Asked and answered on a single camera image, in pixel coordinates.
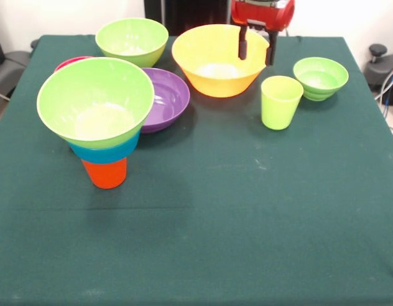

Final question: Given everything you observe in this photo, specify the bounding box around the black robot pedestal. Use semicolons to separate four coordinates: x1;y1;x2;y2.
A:
144;0;234;36

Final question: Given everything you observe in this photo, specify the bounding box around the yellow-green cup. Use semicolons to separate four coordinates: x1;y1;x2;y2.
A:
260;75;304;131

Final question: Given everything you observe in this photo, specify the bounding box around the grey cable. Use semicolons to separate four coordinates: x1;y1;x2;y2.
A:
374;64;393;100

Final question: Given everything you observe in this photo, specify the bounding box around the blue bowl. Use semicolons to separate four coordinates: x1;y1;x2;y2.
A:
68;130;141;164

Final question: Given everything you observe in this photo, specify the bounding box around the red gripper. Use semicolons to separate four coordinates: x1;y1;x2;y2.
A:
230;0;295;66

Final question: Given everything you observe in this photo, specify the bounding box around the orange cup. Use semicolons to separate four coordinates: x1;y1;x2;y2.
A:
80;157;128;190

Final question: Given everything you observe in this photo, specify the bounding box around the large yellow bowl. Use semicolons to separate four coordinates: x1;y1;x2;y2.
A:
171;24;271;98

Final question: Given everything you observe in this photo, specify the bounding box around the grey chair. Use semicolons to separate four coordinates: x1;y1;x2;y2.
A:
0;50;31;99

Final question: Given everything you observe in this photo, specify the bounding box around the purple bowl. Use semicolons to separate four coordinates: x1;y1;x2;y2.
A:
140;67;191;134

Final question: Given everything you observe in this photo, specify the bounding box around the black knobbed stand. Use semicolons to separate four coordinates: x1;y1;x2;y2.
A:
365;43;393;106

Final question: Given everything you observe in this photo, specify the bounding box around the blue cable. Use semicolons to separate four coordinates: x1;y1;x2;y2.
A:
382;75;393;119

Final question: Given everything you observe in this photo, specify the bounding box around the small green bowl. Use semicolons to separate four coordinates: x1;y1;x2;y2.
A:
292;57;350;102

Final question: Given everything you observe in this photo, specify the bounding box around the pink bowl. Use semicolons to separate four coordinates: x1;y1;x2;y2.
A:
54;56;95;73

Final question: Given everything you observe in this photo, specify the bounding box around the large light green bowl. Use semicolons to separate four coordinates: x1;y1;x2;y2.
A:
36;57;155;149
94;17;169;68

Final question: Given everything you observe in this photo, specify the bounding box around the dark green tablecloth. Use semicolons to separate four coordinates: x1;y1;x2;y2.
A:
0;34;393;306

